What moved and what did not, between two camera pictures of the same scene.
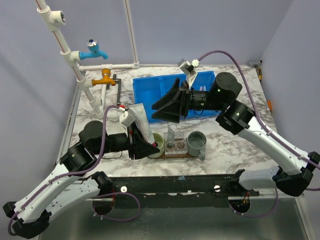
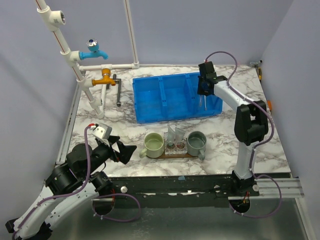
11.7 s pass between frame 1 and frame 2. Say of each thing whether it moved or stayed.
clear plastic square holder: stayed
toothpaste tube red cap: moved
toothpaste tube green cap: stayed
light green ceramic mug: stayed
